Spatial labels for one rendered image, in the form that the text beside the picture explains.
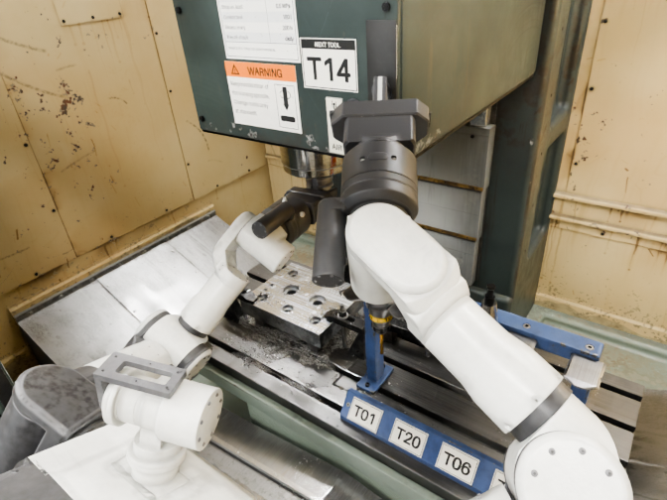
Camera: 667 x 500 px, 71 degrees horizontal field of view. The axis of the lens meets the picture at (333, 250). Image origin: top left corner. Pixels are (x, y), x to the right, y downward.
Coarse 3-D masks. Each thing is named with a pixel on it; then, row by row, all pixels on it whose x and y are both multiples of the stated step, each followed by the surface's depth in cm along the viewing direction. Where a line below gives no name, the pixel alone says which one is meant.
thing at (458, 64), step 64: (192, 0) 77; (320, 0) 64; (384, 0) 58; (448, 0) 67; (512, 0) 87; (192, 64) 85; (448, 64) 72; (512, 64) 96; (256, 128) 82; (320, 128) 74; (448, 128) 78
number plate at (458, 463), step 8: (448, 448) 96; (456, 448) 95; (440, 456) 97; (448, 456) 96; (456, 456) 95; (464, 456) 94; (472, 456) 94; (440, 464) 96; (448, 464) 96; (456, 464) 95; (464, 464) 94; (472, 464) 93; (448, 472) 95; (456, 472) 94; (464, 472) 94; (472, 472) 93; (464, 480) 94; (472, 480) 93
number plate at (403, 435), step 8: (400, 424) 102; (408, 424) 101; (392, 432) 102; (400, 432) 102; (408, 432) 101; (416, 432) 100; (424, 432) 99; (392, 440) 102; (400, 440) 101; (408, 440) 100; (416, 440) 100; (424, 440) 99; (408, 448) 100; (416, 448) 99
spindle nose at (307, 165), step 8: (280, 152) 102; (288, 152) 98; (296, 152) 97; (304, 152) 96; (288, 160) 99; (296, 160) 98; (304, 160) 97; (312, 160) 97; (320, 160) 97; (328, 160) 97; (336, 160) 98; (288, 168) 101; (296, 168) 99; (304, 168) 98; (312, 168) 98; (320, 168) 98; (328, 168) 98; (336, 168) 99; (296, 176) 100; (304, 176) 99; (312, 176) 99; (320, 176) 99; (328, 176) 99
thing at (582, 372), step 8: (576, 360) 79; (584, 360) 79; (592, 360) 79; (568, 368) 78; (576, 368) 78; (584, 368) 77; (592, 368) 77; (600, 368) 77; (568, 376) 76; (576, 376) 76; (584, 376) 76; (592, 376) 76; (600, 376) 76; (576, 384) 75; (584, 384) 75; (592, 384) 75
